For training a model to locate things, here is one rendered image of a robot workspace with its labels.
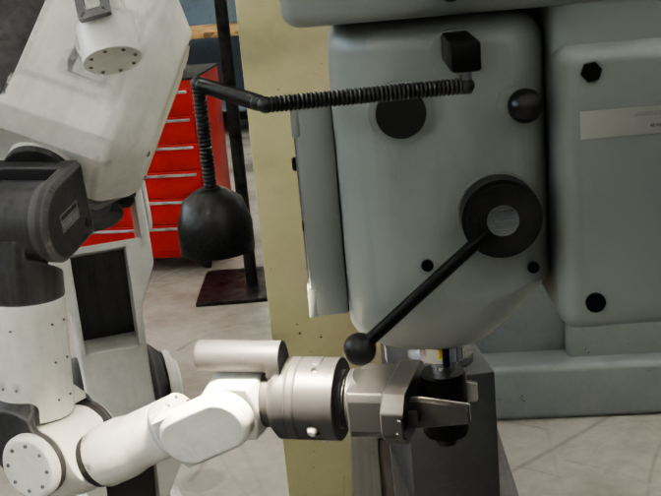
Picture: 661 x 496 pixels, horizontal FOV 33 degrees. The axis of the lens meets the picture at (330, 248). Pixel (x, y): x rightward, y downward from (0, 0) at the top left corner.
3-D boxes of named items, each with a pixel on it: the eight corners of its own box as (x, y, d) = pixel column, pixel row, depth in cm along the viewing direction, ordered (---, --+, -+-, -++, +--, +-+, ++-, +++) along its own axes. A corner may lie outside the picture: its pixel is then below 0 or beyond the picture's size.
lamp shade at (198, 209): (171, 248, 110) (162, 187, 108) (239, 234, 112) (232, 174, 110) (194, 266, 103) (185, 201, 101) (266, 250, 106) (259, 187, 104)
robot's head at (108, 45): (83, 87, 128) (83, 50, 120) (66, 9, 131) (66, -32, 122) (140, 80, 130) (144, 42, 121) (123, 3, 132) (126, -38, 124)
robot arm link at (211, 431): (260, 440, 116) (166, 480, 122) (283, 390, 124) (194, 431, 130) (223, 394, 114) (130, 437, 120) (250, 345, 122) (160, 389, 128)
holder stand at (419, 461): (414, 509, 151) (403, 373, 145) (387, 438, 172) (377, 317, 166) (501, 497, 152) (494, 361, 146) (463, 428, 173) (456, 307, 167)
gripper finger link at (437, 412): (471, 426, 113) (411, 424, 114) (469, 398, 112) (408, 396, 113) (469, 433, 111) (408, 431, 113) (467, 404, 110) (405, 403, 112)
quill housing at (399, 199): (352, 376, 103) (322, 26, 94) (349, 301, 123) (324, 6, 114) (559, 359, 103) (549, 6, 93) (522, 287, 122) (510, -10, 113)
